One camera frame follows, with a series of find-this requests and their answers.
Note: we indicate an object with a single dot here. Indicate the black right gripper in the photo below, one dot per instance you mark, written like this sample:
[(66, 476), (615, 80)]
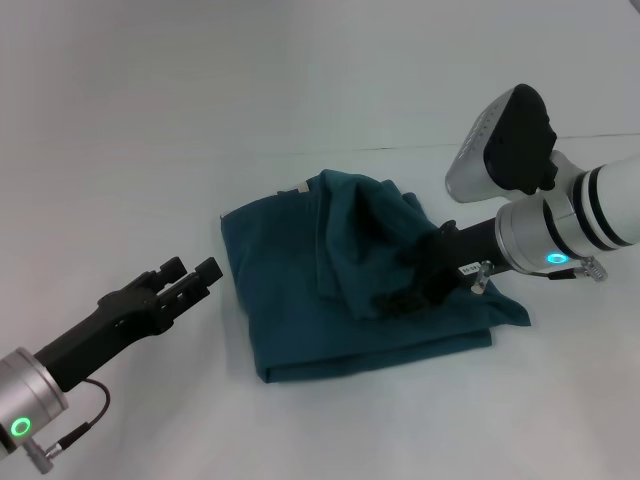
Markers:
[(460, 255)]

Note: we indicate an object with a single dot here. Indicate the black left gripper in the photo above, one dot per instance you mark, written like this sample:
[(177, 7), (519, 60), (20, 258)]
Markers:
[(105, 325)]

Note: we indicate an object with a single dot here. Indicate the teal blue shirt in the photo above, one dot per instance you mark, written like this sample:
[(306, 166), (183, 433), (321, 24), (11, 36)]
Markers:
[(310, 280)]

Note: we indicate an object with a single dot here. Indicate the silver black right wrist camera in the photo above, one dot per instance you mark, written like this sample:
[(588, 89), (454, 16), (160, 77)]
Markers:
[(505, 150)]

